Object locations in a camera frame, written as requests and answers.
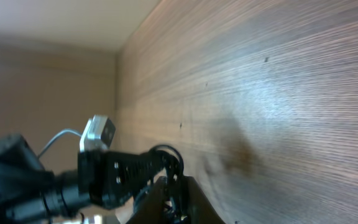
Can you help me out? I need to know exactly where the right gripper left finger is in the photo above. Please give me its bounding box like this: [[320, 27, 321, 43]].
[[127, 177, 167, 224]]

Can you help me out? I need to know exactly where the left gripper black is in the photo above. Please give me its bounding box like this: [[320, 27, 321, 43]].
[[78, 151, 163, 209]]

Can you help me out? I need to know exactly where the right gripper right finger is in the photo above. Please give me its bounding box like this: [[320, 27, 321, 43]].
[[183, 176, 225, 224]]

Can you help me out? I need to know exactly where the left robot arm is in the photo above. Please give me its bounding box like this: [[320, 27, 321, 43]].
[[0, 134, 163, 223]]

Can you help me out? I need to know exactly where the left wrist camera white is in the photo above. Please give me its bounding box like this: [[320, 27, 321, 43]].
[[80, 114, 116, 152]]

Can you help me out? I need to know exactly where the left camera cable black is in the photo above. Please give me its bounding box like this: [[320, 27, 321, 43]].
[[37, 128, 83, 159]]

